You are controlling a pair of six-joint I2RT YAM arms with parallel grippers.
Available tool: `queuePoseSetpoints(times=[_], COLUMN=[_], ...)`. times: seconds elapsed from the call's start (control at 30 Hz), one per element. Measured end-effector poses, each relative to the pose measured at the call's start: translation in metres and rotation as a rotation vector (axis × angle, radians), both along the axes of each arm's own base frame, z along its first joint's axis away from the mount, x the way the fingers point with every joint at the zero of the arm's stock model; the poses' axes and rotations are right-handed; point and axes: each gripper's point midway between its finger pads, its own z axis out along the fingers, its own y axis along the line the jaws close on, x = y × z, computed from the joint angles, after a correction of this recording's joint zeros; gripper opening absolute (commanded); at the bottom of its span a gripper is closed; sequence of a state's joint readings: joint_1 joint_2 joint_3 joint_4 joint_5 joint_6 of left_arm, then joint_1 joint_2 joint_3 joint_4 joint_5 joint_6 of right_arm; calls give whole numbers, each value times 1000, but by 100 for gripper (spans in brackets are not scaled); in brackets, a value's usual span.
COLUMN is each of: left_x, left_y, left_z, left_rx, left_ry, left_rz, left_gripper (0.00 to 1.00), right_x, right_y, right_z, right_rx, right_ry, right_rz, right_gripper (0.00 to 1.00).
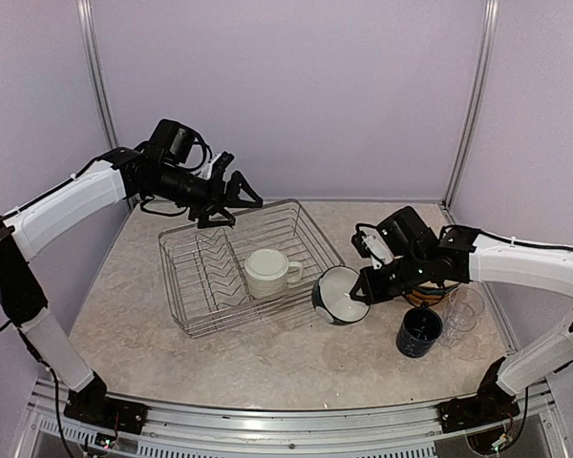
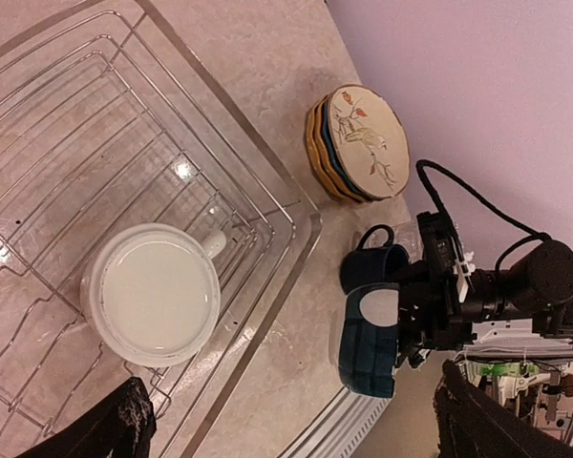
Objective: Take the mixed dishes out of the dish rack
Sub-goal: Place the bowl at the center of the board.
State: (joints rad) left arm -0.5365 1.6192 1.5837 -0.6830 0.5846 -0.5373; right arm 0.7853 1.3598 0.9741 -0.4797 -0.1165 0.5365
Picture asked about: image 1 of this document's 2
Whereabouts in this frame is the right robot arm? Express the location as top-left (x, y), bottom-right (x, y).
top-left (350, 206), bottom-right (573, 424)

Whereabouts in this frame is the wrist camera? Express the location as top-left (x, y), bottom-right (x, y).
top-left (350, 223), bottom-right (394, 270)
top-left (200, 152), bottom-right (235, 180)

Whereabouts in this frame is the blue dotted plate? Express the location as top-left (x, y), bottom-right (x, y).
top-left (413, 281), bottom-right (460, 296)

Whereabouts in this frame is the left aluminium frame post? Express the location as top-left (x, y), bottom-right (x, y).
top-left (75, 0), bottom-right (138, 209)

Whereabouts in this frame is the aluminium frame post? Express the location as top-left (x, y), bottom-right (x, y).
top-left (75, 0), bottom-right (138, 209)
top-left (442, 0), bottom-right (499, 212)

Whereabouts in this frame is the blue white bowl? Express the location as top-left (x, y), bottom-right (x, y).
top-left (311, 266), bottom-right (370, 325)

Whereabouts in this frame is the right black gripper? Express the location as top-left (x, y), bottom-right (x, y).
top-left (350, 250), bottom-right (429, 305)

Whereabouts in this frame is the metal wire dish rack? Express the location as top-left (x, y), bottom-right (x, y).
top-left (159, 199), bottom-right (344, 338)

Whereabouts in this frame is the clear drinking glass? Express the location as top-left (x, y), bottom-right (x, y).
top-left (438, 302), bottom-right (477, 348)
top-left (446, 286), bottom-right (485, 323)

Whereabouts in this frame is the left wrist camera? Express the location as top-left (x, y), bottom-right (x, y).
top-left (200, 152), bottom-right (235, 180)

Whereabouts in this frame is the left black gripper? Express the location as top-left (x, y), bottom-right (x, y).
top-left (145, 162), bottom-right (264, 228)

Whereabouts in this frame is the dark blue mug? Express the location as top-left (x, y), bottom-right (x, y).
top-left (395, 307), bottom-right (443, 359)

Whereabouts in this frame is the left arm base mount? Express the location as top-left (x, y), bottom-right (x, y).
top-left (64, 397), bottom-right (149, 435)

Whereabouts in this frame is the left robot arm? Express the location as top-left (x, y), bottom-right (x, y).
top-left (0, 119), bottom-right (264, 425)

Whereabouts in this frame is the white ribbed mug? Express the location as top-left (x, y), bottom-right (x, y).
top-left (244, 248), bottom-right (304, 300)

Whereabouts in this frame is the right aluminium frame post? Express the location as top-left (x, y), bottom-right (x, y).
top-left (442, 0), bottom-right (499, 212)

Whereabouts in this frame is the aluminium front rail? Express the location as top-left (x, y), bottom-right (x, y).
top-left (26, 393), bottom-right (567, 458)

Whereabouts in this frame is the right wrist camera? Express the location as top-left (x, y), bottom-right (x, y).
top-left (350, 223), bottom-right (394, 270)

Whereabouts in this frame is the yellow dotted plate front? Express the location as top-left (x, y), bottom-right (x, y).
top-left (403, 291), bottom-right (443, 307)

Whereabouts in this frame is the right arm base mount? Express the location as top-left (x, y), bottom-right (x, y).
top-left (436, 396), bottom-right (520, 433)

